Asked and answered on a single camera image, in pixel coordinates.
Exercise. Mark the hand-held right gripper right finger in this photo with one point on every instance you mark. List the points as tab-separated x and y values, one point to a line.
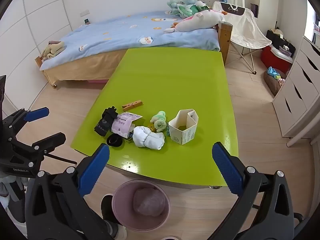
227	170

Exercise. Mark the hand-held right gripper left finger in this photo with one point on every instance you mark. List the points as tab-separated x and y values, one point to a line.
95	170

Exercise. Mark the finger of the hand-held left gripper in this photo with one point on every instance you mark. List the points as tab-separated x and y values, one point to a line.
50	140
37	113

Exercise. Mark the pink trash bin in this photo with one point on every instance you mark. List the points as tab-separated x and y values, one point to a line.
120	217

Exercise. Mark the wooden clothespin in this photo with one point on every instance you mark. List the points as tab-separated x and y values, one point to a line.
133	104

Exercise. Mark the green white cloth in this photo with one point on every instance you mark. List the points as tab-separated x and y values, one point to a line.
159	122

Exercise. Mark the black slipper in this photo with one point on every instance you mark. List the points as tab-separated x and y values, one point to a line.
108	207

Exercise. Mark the black glove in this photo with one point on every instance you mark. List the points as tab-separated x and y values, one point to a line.
106	122

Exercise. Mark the purple white wrapper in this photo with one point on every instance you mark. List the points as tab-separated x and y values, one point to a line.
122	125

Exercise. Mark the cut open beige carton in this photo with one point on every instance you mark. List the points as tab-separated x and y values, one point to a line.
185	135

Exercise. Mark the white cloth wad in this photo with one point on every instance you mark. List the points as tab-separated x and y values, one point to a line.
147	138

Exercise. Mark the wooden bed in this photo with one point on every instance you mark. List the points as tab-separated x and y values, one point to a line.
80	67

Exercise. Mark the crumpled clear plastic bag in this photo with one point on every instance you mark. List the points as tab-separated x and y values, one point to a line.
150	202

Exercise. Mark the small yellow wrapper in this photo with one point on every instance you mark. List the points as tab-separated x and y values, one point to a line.
151	127

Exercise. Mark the brown pet bed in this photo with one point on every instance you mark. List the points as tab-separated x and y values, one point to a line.
270	83

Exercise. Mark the pink soft toy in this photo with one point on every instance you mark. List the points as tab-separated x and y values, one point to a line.
281	82

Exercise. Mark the small bedside clock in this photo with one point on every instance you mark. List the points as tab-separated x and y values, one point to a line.
86	21

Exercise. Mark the blue soft toy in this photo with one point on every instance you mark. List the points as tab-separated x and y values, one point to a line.
272	72

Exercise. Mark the white drawer cabinet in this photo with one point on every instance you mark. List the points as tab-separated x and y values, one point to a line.
300	80

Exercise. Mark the red storage box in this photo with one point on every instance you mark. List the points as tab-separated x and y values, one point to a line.
271	59

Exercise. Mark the black bag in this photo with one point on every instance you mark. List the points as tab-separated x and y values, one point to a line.
272	39

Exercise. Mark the white folding chair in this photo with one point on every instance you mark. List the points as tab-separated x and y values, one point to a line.
245	30

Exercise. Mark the beige hat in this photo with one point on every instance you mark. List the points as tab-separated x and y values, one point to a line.
277	31

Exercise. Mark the white pink plush toy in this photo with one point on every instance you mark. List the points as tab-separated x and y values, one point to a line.
200	21

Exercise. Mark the green striped plush toy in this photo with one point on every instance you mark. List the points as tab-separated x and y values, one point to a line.
192	10

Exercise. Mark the light green plush toy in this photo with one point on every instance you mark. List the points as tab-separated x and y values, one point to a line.
175	6

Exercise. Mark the window with black frame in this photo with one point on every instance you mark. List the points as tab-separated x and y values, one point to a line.
316	20

